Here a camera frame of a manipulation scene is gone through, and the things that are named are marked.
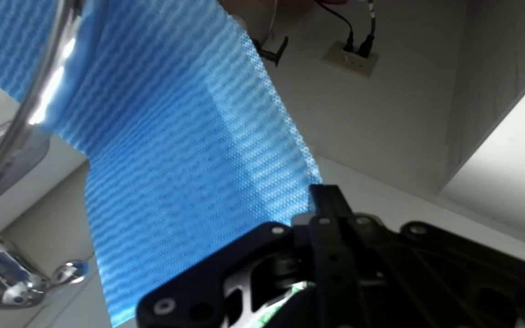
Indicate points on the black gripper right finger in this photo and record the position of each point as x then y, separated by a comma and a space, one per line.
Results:
433, 273

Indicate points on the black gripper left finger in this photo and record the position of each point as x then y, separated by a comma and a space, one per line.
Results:
227, 273

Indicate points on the blue towel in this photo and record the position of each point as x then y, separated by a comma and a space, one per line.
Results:
172, 151

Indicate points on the chrome tap faucet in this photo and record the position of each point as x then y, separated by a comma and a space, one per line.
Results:
8, 156

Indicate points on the white wall cabinet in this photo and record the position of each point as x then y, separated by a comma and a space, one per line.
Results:
506, 169

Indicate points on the white wall outlet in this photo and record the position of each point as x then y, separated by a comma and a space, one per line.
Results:
351, 60

